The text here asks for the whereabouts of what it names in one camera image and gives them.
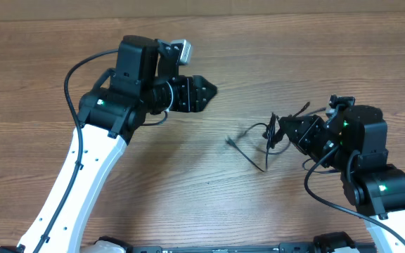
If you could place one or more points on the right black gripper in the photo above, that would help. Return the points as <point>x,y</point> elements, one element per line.
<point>309,126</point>

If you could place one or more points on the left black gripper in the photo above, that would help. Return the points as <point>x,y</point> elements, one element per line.
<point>189,87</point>

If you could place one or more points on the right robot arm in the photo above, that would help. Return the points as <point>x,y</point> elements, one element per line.
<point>353,141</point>

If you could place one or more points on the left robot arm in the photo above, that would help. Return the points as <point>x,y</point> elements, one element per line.
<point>144,81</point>

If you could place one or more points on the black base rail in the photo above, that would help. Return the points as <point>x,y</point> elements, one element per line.
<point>337,242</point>

